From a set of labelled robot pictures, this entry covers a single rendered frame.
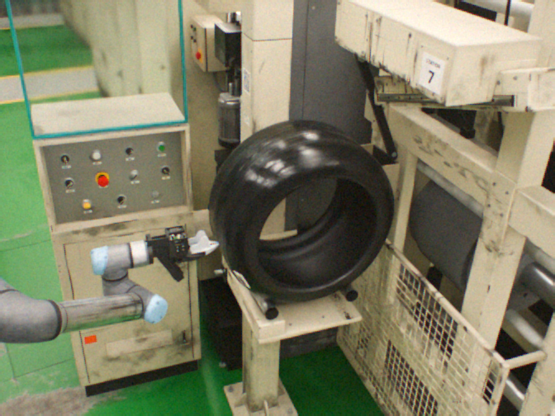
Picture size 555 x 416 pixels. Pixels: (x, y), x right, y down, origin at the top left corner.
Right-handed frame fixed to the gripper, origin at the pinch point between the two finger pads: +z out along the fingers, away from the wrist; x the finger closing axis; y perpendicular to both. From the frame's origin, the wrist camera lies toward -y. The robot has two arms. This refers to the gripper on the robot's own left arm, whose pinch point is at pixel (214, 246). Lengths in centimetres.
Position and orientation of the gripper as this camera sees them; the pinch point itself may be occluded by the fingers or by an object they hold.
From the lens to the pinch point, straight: 177.3
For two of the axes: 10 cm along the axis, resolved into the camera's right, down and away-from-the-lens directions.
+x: -3.5, -4.8, 8.1
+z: 9.4, -1.5, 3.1
